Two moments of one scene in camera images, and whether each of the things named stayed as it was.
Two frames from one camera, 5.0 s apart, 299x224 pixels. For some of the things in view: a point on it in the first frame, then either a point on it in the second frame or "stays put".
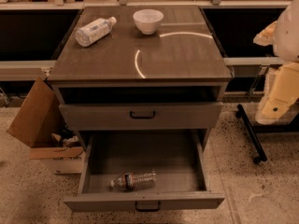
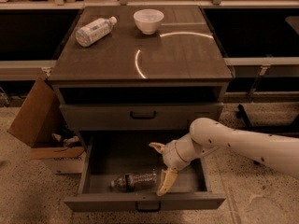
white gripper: [288, 35] -> [169, 155]
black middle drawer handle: [148, 209] stays put
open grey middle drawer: [178, 158] stays put
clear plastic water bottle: [135, 181] stays put
